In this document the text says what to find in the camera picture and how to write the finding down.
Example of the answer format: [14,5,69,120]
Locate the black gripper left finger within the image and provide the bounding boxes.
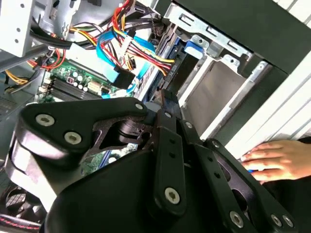
[10,90,187,218]

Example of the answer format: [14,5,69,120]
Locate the hard disk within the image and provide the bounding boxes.
[155,24,209,98]

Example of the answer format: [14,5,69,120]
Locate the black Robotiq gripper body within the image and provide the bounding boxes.
[45,145,229,233]

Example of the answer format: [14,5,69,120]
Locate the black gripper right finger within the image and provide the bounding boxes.
[180,119,299,233]

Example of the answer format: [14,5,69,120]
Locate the person hand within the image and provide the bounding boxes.
[240,139,311,184]

